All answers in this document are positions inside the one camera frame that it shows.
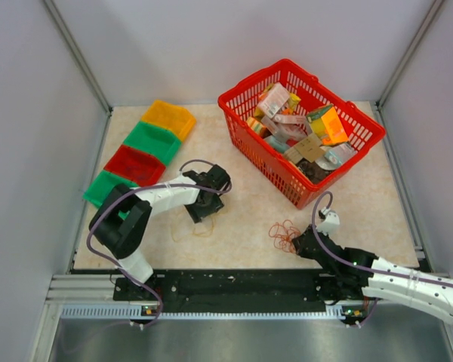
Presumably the orange wire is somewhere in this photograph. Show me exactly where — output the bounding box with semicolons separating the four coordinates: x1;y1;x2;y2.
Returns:
267;219;301;254

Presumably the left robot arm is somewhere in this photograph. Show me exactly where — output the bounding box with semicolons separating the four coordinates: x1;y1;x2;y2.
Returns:
87;164;232;299

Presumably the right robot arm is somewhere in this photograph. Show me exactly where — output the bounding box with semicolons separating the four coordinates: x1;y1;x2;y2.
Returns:
292;226;453;326

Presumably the red shopping basket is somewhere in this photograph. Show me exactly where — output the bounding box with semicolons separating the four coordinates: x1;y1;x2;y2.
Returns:
217;58;387;210

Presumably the green plastic bin rear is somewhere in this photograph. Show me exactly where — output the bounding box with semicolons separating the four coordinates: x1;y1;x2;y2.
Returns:
123;121;182;167

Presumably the green plastic bin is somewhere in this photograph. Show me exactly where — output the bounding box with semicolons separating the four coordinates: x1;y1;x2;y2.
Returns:
123;121;182;167
83;170;138;209

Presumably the red plastic bin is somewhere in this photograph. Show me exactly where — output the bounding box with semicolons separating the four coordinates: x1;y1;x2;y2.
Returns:
104;145;165;186

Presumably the yellow plastic bin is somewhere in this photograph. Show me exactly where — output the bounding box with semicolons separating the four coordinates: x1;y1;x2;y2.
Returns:
140;100;196;142

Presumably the brown cardboard box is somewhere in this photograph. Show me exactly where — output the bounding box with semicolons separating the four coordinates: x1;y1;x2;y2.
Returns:
283;133;325;164

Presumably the green plastic bin front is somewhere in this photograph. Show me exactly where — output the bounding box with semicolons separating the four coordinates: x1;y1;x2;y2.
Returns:
83;170;138;209

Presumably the pink box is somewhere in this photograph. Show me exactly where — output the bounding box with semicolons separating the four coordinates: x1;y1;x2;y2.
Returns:
257;82;290;118

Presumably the orange green carton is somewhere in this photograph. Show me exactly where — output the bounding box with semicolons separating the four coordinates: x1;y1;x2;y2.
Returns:
306;104;349;146

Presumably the metal front plate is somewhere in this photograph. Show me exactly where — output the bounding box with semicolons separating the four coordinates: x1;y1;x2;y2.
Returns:
50;305;453;361

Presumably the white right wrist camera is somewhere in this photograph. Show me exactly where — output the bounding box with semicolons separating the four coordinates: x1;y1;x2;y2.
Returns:
316;207;341;235

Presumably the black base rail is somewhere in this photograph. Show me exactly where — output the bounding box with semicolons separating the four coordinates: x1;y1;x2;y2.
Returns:
112;268;367;314

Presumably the grey slotted cable duct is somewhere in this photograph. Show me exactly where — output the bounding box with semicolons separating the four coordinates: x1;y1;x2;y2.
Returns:
60;303;348;321

